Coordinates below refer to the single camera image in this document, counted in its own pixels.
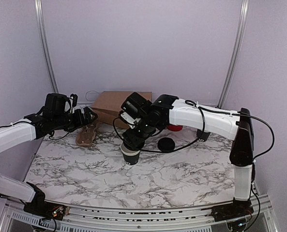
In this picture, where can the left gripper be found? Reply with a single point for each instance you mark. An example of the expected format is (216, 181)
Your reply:
(80, 121)

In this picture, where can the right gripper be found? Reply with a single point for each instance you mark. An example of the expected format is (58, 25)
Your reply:
(133, 140)

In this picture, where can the black paper coffee cup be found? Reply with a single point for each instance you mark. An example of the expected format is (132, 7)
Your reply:
(130, 156)

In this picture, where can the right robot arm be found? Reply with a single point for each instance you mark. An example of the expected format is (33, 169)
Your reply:
(145, 118)

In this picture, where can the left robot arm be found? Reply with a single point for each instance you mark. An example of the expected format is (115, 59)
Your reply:
(58, 113)

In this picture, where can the brown paper bag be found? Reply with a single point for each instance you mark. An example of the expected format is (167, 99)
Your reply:
(108, 105)

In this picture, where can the cardboard cup carrier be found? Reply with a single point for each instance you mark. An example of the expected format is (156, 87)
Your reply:
(87, 135)

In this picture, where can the red cylindrical holder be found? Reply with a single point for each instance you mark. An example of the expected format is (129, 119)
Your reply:
(174, 128)

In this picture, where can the stacked black paper cup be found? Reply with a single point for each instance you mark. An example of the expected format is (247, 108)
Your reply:
(202, 136)

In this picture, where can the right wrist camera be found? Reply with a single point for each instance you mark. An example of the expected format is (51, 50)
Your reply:
(127, 119)

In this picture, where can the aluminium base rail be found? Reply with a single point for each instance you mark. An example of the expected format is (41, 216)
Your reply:
(96, 219)

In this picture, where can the left aluminium frame post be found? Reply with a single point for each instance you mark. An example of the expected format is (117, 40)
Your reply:
(44, 43)

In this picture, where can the aluminium frame post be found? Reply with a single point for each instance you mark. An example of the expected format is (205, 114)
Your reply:
(235, 52)
(44, 43)

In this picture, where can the right aluminium frame post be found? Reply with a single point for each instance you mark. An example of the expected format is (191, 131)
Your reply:
(235, 52)

